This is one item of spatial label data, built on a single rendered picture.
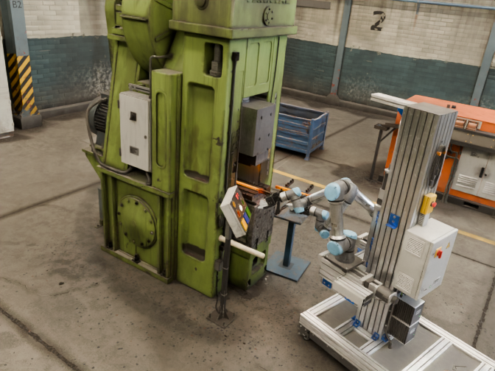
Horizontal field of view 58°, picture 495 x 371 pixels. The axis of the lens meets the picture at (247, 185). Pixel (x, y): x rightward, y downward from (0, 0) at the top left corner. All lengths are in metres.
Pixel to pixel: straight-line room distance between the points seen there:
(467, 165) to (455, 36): 4.50
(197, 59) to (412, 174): 1.77
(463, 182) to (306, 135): 2.52
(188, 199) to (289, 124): 4.03
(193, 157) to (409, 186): 1.76
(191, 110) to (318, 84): 8.52
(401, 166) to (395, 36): 8.20
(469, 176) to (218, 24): 4.70
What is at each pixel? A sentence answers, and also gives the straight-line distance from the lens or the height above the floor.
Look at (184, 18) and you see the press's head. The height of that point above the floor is 2.39.
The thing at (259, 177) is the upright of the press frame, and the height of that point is 1.00.
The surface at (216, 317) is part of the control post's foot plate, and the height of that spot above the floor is 0.01.
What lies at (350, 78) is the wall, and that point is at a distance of 11.67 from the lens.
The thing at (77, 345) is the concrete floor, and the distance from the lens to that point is 3.93.
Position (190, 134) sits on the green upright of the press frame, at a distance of 3.79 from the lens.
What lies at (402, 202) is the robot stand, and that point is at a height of 1.39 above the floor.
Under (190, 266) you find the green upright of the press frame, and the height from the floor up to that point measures 0.23.
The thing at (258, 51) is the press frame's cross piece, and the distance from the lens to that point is 3.74.
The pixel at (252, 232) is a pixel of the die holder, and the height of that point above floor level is 0.65.
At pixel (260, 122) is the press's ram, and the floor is 1.65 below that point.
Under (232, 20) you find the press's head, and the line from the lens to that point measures 3.32.
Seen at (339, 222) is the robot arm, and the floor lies 1.18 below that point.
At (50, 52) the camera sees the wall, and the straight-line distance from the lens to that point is 9.37.
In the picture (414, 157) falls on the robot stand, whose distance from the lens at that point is 3.14.
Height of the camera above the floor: 2.67
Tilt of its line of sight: 24 degrees down
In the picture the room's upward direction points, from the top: 5 degrees clockwise
